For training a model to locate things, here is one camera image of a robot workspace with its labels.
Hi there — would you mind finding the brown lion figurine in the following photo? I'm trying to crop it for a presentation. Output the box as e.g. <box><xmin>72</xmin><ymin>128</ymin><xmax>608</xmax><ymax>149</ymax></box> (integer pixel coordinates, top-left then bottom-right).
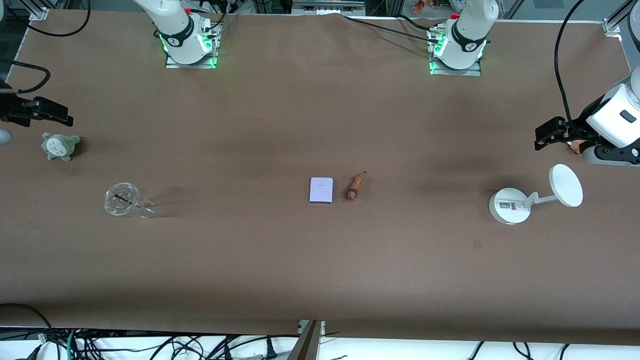
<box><xmin>345</xmin><ymin>171</ymin><xmax>367</xmax><ymax>203</ymax></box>

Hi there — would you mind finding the lilac Huawei phone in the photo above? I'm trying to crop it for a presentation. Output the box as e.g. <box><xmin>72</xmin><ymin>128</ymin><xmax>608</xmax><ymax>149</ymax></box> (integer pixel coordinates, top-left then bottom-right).
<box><xmin>309</xmin><ymin>177</ymin><xmax>334</xmax><ymax>204</ymax></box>

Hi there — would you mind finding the grey Totoro plush toy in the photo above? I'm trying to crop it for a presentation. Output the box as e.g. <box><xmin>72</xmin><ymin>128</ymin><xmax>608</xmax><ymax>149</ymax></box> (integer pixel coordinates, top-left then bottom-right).
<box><xmin>41</xmin><ymin>132</ymin><xmax>82</xmax><ymax>162</ymax></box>

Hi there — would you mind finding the white round desk lamp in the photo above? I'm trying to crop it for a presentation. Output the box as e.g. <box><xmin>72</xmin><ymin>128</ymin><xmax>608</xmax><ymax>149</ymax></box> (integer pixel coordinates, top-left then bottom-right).
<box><xmin>488</xmin><ymin>163</ymin><xmax>584</xmax><ymax>226</ymax></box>

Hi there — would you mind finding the clear glass cup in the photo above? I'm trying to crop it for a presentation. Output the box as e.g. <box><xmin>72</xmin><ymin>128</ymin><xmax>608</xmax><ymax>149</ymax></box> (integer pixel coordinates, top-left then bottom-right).
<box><xmin>103</xmin><ymin>182</ymin><xmax>156</xmax><ymax>220</ymax></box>

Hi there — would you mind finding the brown felt table cover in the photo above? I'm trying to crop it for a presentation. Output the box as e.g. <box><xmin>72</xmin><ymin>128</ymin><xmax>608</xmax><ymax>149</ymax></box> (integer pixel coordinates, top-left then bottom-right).
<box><xmin>0</xmin><ymin>9</ymin><xmax>640</xmax><ymax>346</ymax></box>

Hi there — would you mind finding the metal table leg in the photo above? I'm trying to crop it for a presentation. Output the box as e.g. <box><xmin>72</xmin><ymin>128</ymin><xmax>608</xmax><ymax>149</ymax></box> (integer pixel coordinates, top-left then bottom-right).
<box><xmin>287</xmin><ymin>320</ymin><xmax>326</xmax><ymax>360</ymax></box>

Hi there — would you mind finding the thick black cable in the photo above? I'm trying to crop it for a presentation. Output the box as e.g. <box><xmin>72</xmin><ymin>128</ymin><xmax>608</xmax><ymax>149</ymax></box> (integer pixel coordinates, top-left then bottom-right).
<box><xmin>0</xmin><ymin>0</ymin><xmax>92</xmax><ymax>39</ymax></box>
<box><xmin>553</xmin><ymin>0</ymin><xmax>591</xmax><ymax>141</ymax></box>
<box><xmin>0</xmin><ymin>302</ymin><xmax>55</xmax><ymax>347</ymax></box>
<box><xmin>0</xmin><ymin>59</ymin><xmax>52</xmax><ymax>96</ymax></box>

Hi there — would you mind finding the aluminium frame bracket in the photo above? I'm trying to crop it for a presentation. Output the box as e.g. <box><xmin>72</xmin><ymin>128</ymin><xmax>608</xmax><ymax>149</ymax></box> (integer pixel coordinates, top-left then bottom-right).
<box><xmin>27</xmin><ymin>0</ymin><xmax>52</xmax><ymax>22</ymax></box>
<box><xmin>602</xmin><ymin>0</ymin><xmax>640</xmax><ymax>37</ymax></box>

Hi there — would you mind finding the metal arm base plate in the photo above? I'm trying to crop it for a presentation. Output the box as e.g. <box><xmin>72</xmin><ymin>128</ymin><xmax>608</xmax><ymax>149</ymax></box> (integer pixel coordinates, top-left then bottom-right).
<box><xmin>428</xmin><ymin>26</ymin><xmax>483</xmax><ymax>77</ymax></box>
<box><xmin>164</xmin><ymin>19</ymin><xmax>220</xmax><ymax>70</ymax></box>

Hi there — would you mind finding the thin black cable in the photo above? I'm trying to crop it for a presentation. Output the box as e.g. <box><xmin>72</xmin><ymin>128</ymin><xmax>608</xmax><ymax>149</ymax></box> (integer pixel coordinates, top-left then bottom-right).
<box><xmin>342</xmin><ymin>15</ymin><xmax>442</xmax><ymax>44</ymax></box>

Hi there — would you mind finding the grey metal frame rail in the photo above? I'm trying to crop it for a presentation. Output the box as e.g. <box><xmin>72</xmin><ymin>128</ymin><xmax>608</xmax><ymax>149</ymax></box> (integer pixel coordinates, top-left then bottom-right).
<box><xmin>292</xmin><ymin>0</ymin><xmax>367</xmax><ymax>16</ymax></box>

